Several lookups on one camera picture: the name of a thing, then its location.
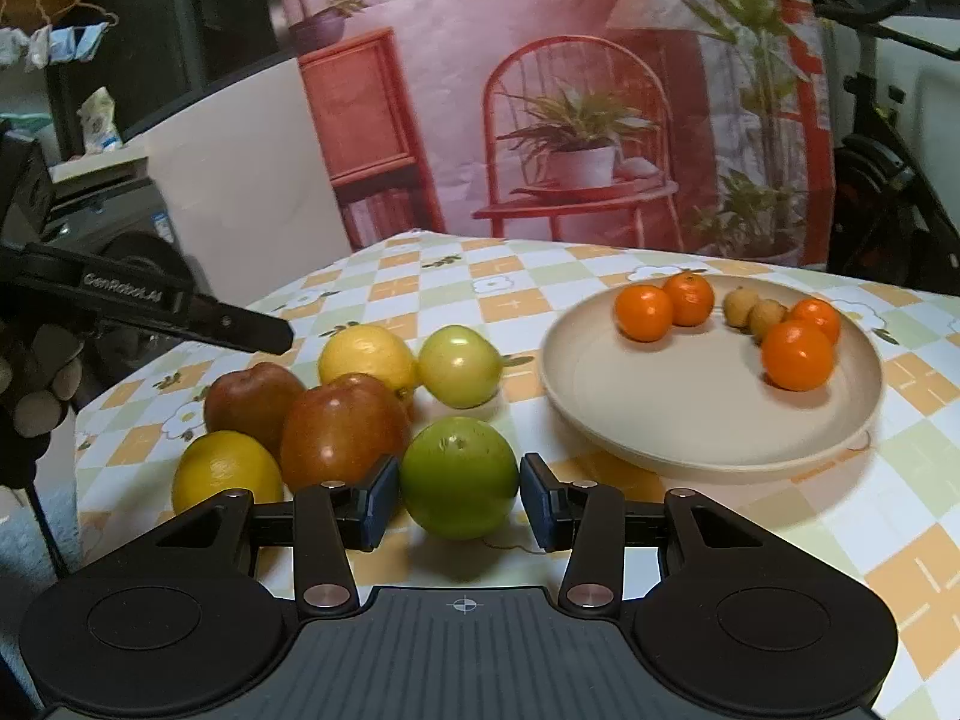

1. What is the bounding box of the white board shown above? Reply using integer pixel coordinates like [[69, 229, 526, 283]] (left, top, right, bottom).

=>
[[146, 56, 353, 301]]

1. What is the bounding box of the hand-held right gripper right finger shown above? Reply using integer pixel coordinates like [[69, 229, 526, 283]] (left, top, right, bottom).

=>
[[520, 452, 758, 612]]

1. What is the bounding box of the grey washing machine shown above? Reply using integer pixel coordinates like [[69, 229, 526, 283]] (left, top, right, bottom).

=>
[[45, 157, 203, 301]]

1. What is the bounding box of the hanging laundry rack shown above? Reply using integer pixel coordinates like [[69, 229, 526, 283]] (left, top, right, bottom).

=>
[[0, 0, 121, 74]]

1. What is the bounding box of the orange tangerine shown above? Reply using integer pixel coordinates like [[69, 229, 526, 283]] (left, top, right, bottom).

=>
[[615, 283, 674, 342], [761, 320, 836, 392], [663, 271, 715, 327], [789, 298, 842, 346]]

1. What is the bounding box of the green jujube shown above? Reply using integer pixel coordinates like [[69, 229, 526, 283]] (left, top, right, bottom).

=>
[[399, 418, 520, 539]]

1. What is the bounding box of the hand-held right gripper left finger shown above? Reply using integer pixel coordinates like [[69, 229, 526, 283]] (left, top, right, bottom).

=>
[[154, 456, 401, 614]]

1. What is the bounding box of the black exercise bike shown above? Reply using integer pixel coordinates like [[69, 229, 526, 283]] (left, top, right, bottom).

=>
[[795, 0, 960, 293]]

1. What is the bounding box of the white plastic bag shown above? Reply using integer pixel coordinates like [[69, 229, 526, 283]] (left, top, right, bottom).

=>
[[77, 86, 125, 155]]

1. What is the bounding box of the thin black cable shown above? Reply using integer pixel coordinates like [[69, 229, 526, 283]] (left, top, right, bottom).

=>
[[26, 484, 68, 578]]

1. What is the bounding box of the checked flower tablecloth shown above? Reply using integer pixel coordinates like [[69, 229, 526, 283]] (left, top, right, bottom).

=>
[[75, 231, 960, 720]]

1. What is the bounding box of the yellow-green jujube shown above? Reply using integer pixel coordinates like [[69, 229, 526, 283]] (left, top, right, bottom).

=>
[[418, 325, 502, 410]]

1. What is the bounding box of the yellow lemon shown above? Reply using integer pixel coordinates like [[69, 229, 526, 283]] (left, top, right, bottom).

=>
[[318, 324, 419, 395], [172, 430, 284, 515]]

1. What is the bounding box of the dark red apple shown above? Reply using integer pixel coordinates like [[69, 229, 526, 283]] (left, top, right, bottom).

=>
[[204, 362, 307, 440]]

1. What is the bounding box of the pink printed backdrop cloth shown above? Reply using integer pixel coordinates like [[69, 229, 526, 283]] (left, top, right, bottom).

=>
[[270, 0, 837, 267]]

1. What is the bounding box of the beige round plate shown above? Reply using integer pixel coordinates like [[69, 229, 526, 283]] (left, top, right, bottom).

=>
[[538, 281, 886, 477]]

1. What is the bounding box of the person's left hand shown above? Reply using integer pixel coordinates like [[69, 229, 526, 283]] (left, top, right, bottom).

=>
[[0, 322, 85, 440]]

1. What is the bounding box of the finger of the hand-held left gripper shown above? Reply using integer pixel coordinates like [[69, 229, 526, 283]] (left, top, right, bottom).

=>
[[187, 292, 295, 355]]

